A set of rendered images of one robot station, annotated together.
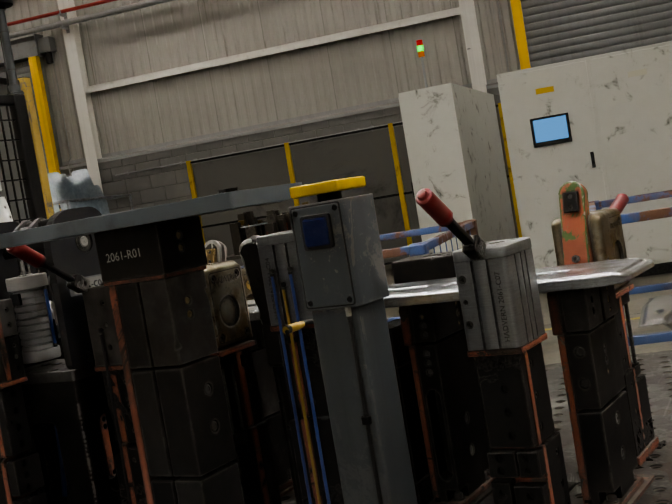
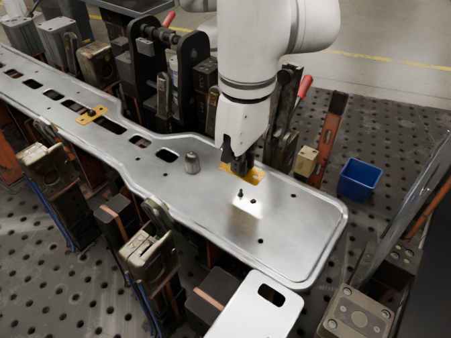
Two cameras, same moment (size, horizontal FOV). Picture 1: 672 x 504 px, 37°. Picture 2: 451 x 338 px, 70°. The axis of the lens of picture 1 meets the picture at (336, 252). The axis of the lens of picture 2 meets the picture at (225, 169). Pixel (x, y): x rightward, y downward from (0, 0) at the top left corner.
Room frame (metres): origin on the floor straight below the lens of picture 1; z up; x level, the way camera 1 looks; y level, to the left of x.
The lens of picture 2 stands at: (2.29, 0.62, 1.51)
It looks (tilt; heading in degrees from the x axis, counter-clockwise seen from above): 46 degrees down; 183
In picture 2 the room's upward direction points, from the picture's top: straight up
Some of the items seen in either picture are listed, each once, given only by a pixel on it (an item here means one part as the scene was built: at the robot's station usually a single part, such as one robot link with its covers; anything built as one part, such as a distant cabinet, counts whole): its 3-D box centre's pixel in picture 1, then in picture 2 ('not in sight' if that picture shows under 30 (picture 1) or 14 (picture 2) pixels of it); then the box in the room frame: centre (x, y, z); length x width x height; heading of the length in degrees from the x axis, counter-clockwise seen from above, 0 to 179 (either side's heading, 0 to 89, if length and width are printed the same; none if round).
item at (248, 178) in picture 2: not in sight; (241, 168); (1.87, 0.63, 1.08); 0.08 x 0.04 x 0.01; 58
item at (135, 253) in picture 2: not in sight; (159, 286); (2.01, 0.47, 0.87); 0.12 x 0.09 x 0.35; 148
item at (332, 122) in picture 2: not in sight; (313, 186); (1.79, 0.80, 0.95); 0.03 x 0.01 x 0.50; 58
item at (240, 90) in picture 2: not in sight; (247, 77); (1.86, 0.63, 1.27); 0.09 x 0.08 x 0.03; 148
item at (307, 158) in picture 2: not in sight; (294, 207); (1.80, 0.76, 0.88); 0.04 x 0.04 x 0.36; 58
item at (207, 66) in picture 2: not in sight; (211, 131); (1.55, 0.54, 0.91); 0.07 x 0.05 x 0.42; 148
